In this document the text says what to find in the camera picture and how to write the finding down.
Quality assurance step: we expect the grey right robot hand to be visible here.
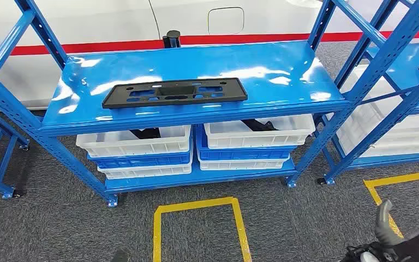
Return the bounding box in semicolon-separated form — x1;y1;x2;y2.
375;199;405;247

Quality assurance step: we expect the black plastic plate bracket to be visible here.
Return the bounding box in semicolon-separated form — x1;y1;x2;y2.
101;77;249;110

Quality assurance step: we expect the white plastic crate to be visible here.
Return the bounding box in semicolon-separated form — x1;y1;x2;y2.
334;64;419;145
357;123;419;158
196;155;291;171
203;114;316;150
97;159;194;180
75;125;192;158

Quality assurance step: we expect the blue plastic crate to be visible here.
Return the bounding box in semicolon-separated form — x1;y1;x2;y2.
87;150;193;170
195;124;297;162

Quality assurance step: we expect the white car body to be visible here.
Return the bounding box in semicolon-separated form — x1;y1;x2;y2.
0;0;419;111

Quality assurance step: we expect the black stanchion post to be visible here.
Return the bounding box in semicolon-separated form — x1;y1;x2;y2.
162;29;182;49

